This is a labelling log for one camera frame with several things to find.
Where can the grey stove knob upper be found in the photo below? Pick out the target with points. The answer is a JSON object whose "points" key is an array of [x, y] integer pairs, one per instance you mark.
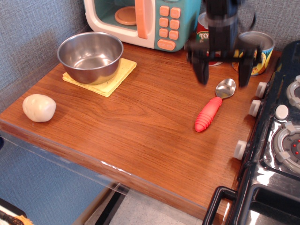
{"points": [[261, 88]]}

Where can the red handled metal spoon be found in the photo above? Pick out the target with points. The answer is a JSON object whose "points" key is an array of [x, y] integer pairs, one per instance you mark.
{"points": [[225, 89]]}

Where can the grey stove knob lower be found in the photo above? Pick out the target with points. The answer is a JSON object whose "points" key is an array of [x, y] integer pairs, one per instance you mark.
{"points": [[240, 149]]}

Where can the orange striped object corner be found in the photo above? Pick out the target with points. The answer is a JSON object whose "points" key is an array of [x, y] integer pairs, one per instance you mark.
{"points": [[12, 215]]}

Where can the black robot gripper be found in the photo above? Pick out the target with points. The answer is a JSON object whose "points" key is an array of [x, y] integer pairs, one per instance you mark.
{"points": [[223, 21]]}

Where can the black toy stove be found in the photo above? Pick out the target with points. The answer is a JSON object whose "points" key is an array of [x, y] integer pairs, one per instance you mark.
{"points": [[269, 177]]}

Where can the stainless steel bowl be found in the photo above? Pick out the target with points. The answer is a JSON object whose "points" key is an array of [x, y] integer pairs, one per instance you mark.
{"points": [[91, 58]]}

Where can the pineapple slices can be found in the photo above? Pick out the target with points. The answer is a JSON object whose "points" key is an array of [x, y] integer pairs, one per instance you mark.
{"points": [[266, 42]]}

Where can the white potato toy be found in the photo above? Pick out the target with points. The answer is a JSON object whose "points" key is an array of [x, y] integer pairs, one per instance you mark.
{"points": [[39, 108]]}

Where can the toy microwave teal white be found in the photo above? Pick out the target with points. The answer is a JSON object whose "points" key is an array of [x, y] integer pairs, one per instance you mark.
{"points": [[164, 25]]}

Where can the black oven door handle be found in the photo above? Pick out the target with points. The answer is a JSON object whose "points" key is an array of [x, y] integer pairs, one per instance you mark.
{"points": [[220, 193]]}

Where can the tomato sauce can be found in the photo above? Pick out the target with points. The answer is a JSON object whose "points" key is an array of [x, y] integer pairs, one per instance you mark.
{"points": [[202, 30]]}

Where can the yellow folded cloth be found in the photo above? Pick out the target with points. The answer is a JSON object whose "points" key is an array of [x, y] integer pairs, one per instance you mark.
{"points": [[108, 87]]}

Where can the grey stove knob middle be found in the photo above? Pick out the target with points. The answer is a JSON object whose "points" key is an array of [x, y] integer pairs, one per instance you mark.
{"points": [[254, 108]]}

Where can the grey stove knob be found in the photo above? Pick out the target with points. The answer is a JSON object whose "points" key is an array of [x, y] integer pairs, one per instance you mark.
{"points": [[254, 108], [240, 149], [261, 88]]}

